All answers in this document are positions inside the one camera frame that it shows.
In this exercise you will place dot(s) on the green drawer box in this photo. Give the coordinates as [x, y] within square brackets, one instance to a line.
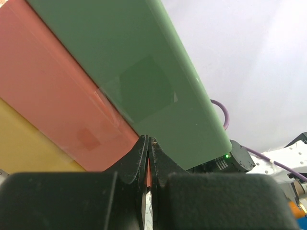
[133, 53]

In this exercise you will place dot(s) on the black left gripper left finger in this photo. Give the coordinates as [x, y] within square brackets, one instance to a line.
[110, 200]

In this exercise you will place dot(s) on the yellow drawer box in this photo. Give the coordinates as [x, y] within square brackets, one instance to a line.
[23, 148]

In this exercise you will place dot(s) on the floral patterned table mat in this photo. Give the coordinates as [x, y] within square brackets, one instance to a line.
[146, 209]

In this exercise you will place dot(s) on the red drawer box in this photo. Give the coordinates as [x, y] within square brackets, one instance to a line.
[42, 82]

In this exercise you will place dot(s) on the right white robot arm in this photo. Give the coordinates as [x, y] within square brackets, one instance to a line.
[287, 166]

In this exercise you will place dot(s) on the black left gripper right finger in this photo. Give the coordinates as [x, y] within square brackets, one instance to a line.
[214, 201]

